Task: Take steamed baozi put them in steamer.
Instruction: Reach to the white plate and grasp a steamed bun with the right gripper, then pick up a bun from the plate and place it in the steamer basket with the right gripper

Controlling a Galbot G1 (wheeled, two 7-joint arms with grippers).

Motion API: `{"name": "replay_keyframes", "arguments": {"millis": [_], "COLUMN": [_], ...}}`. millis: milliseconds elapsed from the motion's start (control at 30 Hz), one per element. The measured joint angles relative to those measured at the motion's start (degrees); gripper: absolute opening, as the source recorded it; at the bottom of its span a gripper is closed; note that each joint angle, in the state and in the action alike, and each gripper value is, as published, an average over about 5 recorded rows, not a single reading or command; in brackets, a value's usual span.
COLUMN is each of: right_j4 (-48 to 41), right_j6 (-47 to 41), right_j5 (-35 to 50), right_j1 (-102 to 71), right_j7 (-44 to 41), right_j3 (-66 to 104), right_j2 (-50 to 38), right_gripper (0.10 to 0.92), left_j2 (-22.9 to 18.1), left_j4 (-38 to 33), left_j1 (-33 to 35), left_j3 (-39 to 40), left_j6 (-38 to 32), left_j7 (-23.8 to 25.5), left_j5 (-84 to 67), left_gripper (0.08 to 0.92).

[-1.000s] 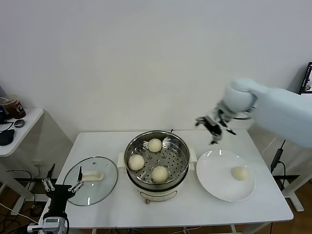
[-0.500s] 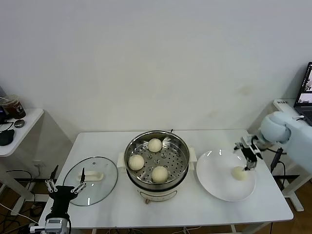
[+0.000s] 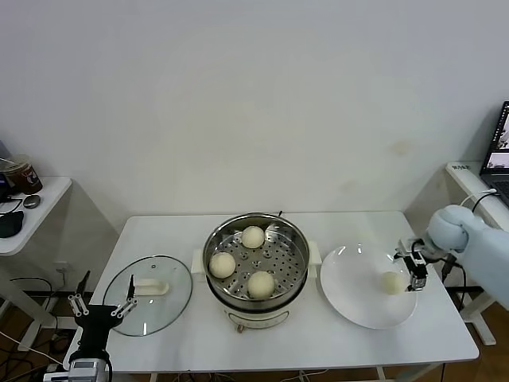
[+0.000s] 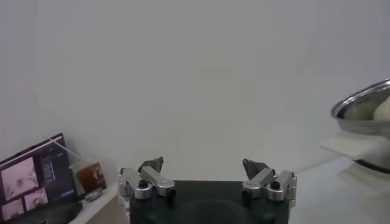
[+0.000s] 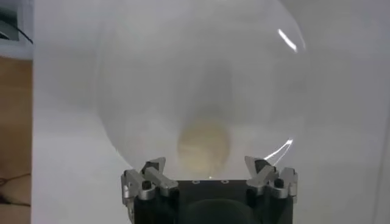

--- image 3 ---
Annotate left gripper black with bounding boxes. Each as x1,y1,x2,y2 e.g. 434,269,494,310
66,270,138,352

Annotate steel steamer basket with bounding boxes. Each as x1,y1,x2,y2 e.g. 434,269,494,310
202,213,310,310

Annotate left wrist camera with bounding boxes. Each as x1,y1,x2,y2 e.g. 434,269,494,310
65,356,109,382

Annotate white side desk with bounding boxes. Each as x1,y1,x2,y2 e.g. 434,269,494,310
0,176,73,353
444,161,509,346

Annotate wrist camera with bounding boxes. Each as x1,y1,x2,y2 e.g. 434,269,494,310
65,356,109,382
393,237,415,263

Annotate brown iced coffee cup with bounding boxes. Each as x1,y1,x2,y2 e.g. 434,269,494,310
3,154,44,196

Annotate black laptop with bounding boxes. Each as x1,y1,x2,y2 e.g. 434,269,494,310
479,101,509,208

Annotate white charging cable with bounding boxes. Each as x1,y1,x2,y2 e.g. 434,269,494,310
460,189,497,208

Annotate black cable with adapter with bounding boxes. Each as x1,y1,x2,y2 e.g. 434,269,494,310
440,193,496,315

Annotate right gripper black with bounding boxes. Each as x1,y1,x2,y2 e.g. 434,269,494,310
404,248,429,294

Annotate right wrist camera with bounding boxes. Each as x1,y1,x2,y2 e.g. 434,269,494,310
393,237,415,263

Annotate white round plate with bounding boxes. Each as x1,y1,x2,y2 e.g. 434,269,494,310
320,244,418,330

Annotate black electronic device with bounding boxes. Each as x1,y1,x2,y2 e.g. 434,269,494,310
0,170,21,202

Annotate white steamed baozi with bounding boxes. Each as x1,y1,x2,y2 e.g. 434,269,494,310
208,251,236,279
247,271,276,300
241,225,265,249
381,271,403,296

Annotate glass pot lid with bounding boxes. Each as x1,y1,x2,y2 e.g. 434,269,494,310
102,255,194,338

